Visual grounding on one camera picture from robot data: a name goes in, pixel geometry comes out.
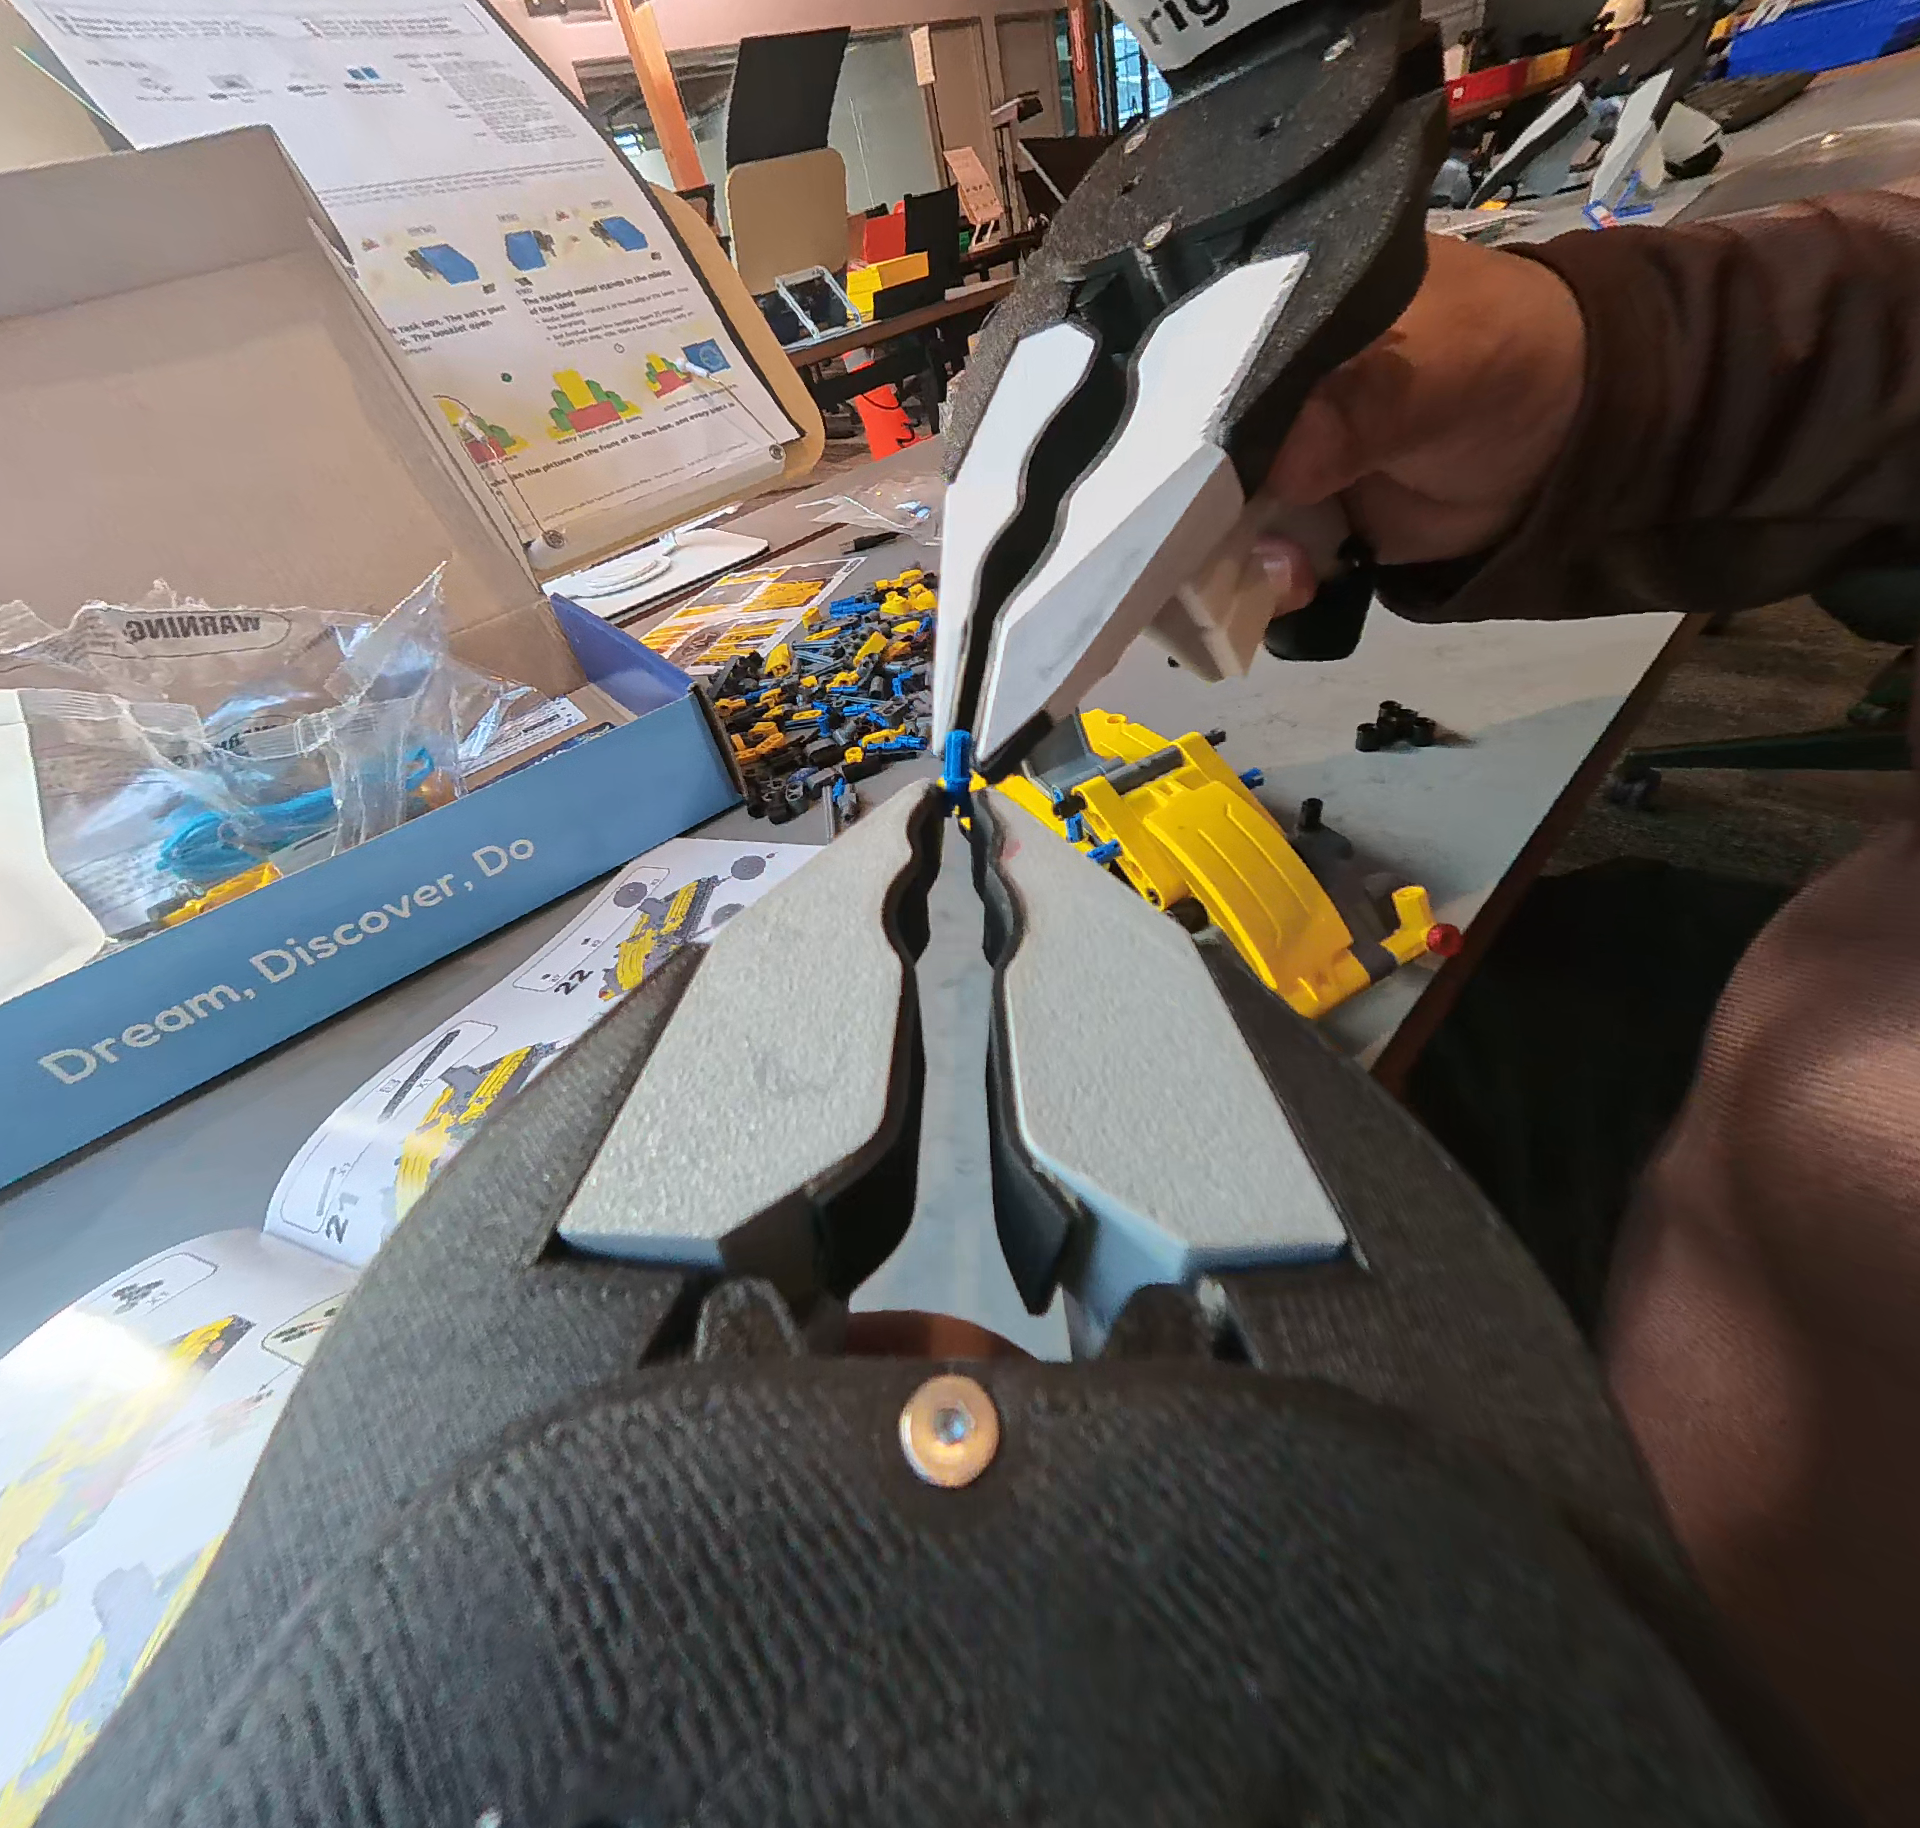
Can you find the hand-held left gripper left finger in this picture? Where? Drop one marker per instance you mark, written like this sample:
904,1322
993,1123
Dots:
750,1065

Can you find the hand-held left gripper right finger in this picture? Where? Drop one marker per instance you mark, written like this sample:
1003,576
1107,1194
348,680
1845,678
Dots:
1157,1078

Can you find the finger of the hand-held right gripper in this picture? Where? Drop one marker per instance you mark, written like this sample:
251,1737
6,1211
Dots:
1006,509
1157,493

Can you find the yellow toy vehicle model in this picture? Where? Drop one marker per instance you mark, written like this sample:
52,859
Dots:
1230,839

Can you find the pile of small building parts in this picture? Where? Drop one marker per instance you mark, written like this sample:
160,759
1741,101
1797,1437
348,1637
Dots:
825,690

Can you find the black multi-hole connector piece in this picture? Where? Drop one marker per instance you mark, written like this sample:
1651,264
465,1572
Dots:
1397,725

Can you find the grey desk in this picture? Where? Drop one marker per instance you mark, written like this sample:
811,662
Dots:
1499,719

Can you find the person's right hand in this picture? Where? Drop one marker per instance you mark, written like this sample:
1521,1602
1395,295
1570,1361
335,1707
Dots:
1442,419

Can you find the background wooden table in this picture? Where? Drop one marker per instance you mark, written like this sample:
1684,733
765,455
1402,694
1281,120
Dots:
900,314

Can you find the blue connector pin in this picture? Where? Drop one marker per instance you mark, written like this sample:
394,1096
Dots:
958,770

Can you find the sticker sheet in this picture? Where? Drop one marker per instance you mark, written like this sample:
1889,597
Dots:
735,615

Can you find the blue cardboard box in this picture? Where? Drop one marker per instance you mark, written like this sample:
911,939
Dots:
299,958

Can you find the blue plastic bin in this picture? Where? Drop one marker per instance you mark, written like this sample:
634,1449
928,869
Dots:
1823,29

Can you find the clear plastic bag with parts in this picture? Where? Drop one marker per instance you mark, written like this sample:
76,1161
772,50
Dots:
240,748

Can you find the black office chair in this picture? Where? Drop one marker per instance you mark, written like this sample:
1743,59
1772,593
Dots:
1770,748

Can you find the instruction booklet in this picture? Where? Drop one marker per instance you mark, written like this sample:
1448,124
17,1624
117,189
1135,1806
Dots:
182,1407

